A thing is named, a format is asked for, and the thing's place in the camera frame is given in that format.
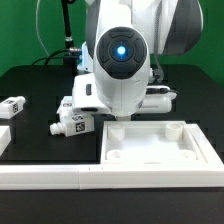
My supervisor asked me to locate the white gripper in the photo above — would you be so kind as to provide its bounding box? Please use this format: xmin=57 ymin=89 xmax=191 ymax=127
xmin=72 ymin=73 xmax=178 ymax=116

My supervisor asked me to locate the white square table top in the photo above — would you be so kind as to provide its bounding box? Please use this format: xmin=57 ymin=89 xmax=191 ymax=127
xmin=99 ymin=120 xmax=207 ymax=166

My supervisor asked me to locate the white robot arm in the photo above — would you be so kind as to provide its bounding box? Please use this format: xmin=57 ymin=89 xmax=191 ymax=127
xmin=72 ymin=0 xmax=203 ymax=117

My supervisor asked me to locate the white part left edge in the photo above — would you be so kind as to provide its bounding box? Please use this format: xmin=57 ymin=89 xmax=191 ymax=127
xmin=0 ymin=126 xmax=11 ymax=156

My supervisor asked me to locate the white L-shaped obstacle fence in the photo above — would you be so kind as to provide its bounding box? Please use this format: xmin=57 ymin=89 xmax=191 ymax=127
xmin=0 ymin=123 xmax=224 ymax=190

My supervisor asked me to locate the black cable with connector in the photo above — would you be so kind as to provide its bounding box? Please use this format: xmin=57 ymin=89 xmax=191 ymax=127
xmin=32 ymin=47 xmax=83 ymax=66

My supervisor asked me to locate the white thin cable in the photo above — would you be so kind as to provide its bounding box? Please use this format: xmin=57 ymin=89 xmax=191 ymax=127
xmin=35 ymin=0 xmax=51 ymax=57

